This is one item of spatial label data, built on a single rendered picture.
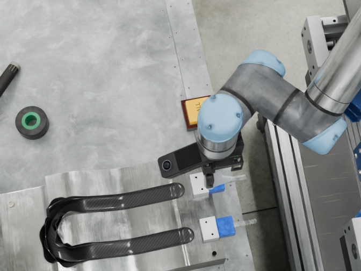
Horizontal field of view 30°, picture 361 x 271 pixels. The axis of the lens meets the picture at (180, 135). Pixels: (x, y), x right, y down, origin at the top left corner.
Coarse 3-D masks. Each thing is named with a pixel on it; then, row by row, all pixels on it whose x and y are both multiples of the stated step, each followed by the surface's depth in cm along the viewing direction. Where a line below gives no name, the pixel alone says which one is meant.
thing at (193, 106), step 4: (192, 100) 171; (196, 100) 171; (200, 100) 171; (204, 100) 171; (188, 104) 171; (192, 104) 171; (196, 104) 171; (200, 104) 171; (188, 108) 170; (192, 108) 170; (196, 108) 170; (188, 112) 170; (192, 112) 170; (196, 112) 170; (188, 116) 171; (192, 116) 170; (196, 116) 170; (192, 120) 169; (196, 120) 169
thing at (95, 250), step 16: (128, 192) 159; (144, 192) 159; (160, 192) 159; (176, 192) 158; (48, 208) 152; (64, 208) 157; (80, 208) 154; (96, 208) 155; (112, 208) 157; (128, 208) 158; (48, 224) 157; (48, 240) 156; (128, 240) 155; (144, 240) 155; (160, 240) 155; (176, 240) 155; (48, 256) 153; (64, 256) 155; (80, 256) 152; (96, 256) 150; (112, 256) 152
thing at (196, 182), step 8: (192, 176) 156; (200, 176) 156; (240, 176) 159; (192, 184) 156; (200, 184) 156; (224, 184) 157; (192, 192) 158; (200, 192) 155; (208, 192) 156; (216, 192) 159
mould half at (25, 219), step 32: (32, 192) 161; (64, 192) 153; (96, 192) 156; (32, 224) 159; (64, 224) 151; (96, 224) 153; (128, 224) 156; (160, 224) 156; (192, 224) 156; (32, 256) 156; (128, 256) 153; (160, 256) 154; (192, 256) 153; (224, 256) 153
